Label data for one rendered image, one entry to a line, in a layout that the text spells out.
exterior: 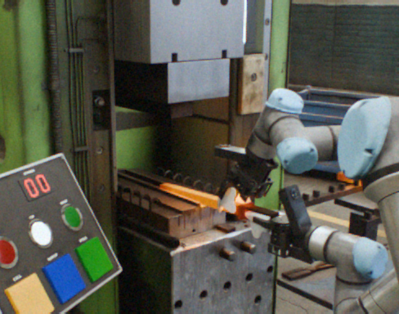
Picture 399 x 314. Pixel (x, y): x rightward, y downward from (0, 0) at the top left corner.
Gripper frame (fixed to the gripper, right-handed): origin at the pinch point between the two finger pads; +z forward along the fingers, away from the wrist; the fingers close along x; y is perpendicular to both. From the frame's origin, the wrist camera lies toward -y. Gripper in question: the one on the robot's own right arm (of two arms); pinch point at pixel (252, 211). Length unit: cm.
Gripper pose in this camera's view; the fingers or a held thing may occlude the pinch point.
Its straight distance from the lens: 148.1
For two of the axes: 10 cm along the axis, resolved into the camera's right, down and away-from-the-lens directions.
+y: 0.2, 9.5, 3.1
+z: -6.3, -2.2, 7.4
